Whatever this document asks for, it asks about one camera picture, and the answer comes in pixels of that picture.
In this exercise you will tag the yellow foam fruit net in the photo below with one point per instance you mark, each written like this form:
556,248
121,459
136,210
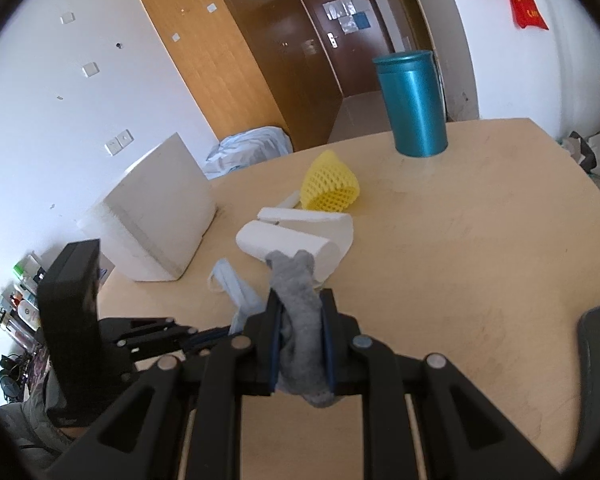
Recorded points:
329,185

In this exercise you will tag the bottles on side shelf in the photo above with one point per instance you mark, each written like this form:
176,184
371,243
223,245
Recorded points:
19,314

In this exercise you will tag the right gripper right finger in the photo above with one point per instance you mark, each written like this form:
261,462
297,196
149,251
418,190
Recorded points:
422,418

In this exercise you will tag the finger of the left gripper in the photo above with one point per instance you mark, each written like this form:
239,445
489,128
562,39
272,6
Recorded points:
202,340

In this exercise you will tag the blue face mask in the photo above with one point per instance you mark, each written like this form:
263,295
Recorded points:
223,278

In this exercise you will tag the dark brown entrance door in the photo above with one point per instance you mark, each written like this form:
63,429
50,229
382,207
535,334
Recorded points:
354,34

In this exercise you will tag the grey sock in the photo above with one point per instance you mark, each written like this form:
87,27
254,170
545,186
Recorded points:
301,370

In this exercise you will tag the blue sheet covered bin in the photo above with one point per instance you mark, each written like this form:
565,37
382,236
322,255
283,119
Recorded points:
245,149

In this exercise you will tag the white styrofoam box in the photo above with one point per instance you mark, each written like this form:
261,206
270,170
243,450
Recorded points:
151,223

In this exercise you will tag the wall light switch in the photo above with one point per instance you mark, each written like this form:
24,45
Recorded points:
90,69

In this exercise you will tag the teal metal canister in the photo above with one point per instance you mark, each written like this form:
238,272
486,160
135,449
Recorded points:
410,87

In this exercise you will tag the wooden wardrobe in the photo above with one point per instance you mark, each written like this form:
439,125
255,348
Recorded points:
250,64

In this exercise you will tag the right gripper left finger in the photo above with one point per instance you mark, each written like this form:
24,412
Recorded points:
182,417

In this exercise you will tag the double wall socket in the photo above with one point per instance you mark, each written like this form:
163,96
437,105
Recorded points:
119,143

